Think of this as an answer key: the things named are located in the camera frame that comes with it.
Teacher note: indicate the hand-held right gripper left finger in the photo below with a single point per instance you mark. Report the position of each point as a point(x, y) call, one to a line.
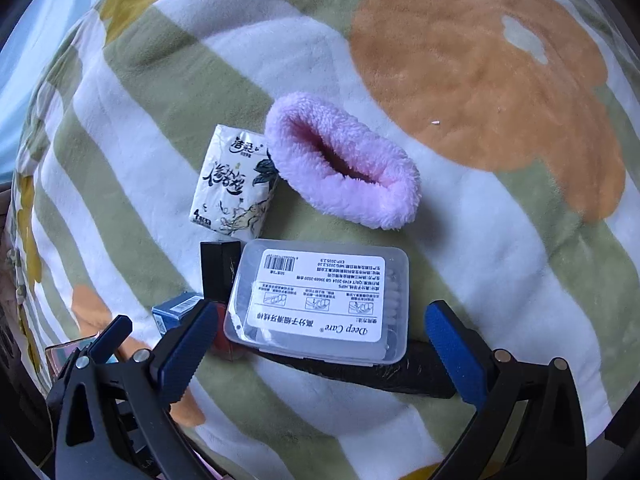
point(182, 355)

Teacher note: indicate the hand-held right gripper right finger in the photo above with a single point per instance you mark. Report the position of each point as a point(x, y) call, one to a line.
point(452, 350)

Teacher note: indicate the small blue box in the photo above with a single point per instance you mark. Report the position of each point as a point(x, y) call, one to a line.
point(175, 307)

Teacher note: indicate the black bag roll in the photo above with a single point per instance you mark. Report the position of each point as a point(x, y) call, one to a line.
point(400, 375)

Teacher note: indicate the black and red lipstick box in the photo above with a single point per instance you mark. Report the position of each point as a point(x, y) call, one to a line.
point(217, 270)

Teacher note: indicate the clear plastic floss pick box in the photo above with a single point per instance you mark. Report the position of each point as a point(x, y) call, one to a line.
point(320, 300)

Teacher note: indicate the white tissue pack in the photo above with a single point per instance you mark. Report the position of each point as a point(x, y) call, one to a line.
point(225, 185)

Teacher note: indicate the pink fluffy sock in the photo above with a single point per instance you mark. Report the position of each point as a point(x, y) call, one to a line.
point(300, 125)

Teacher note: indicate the light blue bed sheet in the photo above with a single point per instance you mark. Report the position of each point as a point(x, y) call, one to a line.
point(30, 60)

